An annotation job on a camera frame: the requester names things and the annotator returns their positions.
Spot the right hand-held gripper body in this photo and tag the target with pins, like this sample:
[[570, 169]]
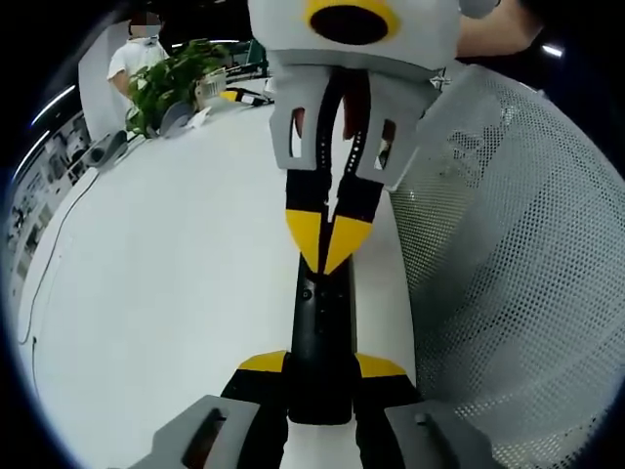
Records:
[[278, 24]]

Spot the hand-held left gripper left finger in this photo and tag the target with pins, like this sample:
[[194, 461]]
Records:
[[229, 425]]

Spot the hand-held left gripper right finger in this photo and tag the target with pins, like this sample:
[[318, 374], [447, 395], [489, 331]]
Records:
[[390, 420]]

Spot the black remote control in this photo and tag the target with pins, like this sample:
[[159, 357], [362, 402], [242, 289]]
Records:
[[322, 342]]

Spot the idle hand-held gripper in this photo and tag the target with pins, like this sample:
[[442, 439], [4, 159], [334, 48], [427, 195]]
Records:
[[246, 97]]

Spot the crumpled white paper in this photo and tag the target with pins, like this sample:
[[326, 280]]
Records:
[[199, 118]]

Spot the potted green plant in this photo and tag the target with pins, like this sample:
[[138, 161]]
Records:
[[166, 78]]

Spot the grey curved headset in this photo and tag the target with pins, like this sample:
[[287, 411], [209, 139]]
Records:
[[176, 119]]

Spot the dark grey handheld device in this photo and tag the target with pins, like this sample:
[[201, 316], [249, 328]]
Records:
[[105, 151]]

